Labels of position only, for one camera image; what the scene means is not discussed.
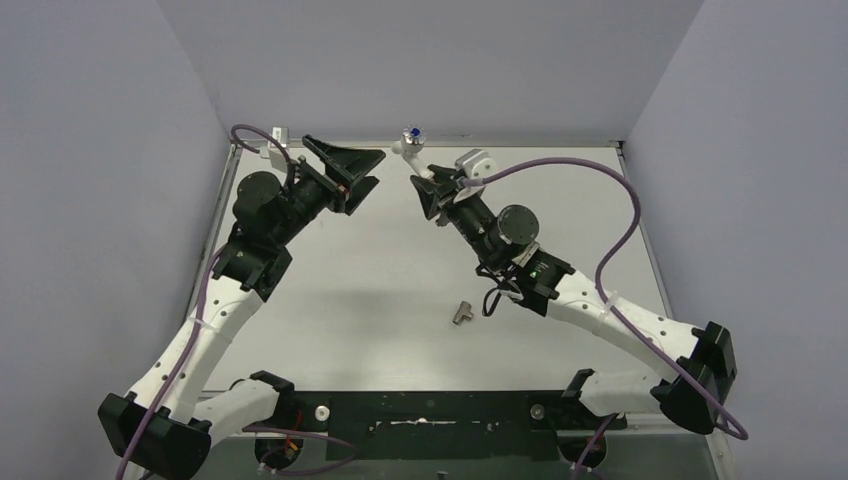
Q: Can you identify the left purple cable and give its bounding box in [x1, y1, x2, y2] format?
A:
[113, 123, 359, 480]

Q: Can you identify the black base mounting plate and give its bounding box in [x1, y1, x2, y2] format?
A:
[260, 390, 603, 461]

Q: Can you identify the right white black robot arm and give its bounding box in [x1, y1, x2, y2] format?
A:
[410, 158, 749, 440]

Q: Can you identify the white faucet with chrome knob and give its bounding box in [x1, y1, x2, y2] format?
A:
[391, 125, 434, 179]

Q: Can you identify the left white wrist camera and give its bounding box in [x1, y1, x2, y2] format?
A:
[260, 126, 290, 163]

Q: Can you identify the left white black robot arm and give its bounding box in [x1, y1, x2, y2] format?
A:
[97, 136, 385, 479]

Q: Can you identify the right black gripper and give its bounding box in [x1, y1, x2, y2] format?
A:
[415, 164, 505, 271]

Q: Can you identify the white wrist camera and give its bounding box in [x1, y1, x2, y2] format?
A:
[454, 149, 498, 203]
[260, 126, 290, 163]

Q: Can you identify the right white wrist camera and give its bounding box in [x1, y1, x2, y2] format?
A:
[454, 149, 498, 203]

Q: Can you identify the metal tee pipe fitting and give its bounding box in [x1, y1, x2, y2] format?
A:
[452, 301, 474, 326]

